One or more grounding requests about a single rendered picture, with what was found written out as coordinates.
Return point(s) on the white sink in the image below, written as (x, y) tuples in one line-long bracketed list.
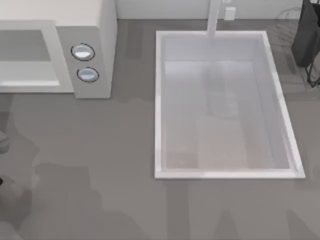
[(220, 112)]

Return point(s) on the pale microwave oven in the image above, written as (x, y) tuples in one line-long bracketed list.
[(100, 62)]

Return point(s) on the small microwave knob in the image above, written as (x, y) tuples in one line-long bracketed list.
[(87, 74)]

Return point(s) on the large microwave knob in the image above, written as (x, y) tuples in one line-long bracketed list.
[(82, 52)]

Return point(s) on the tall white tap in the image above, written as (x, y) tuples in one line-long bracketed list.
[(213, 17)]

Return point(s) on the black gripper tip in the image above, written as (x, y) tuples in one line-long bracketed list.
[(0, 180)]

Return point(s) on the white wall socket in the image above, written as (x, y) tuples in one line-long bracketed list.
[(229, 13)]

